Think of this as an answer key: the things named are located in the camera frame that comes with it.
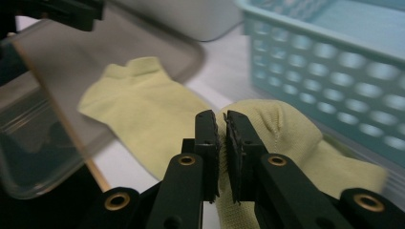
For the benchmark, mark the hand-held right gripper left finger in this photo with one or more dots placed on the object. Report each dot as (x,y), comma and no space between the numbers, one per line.
(187,184)

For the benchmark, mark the pale yellow sock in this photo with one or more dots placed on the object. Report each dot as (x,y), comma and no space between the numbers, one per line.
(302,136)
(143,114)

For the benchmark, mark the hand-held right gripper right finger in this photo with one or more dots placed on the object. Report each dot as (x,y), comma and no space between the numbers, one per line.
(280,191)

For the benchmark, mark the light blue plastic basket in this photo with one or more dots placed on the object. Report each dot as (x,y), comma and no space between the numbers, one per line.
(318,63)

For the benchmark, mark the translucent grey box lid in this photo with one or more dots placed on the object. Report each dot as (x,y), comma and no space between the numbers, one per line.
(79,63)

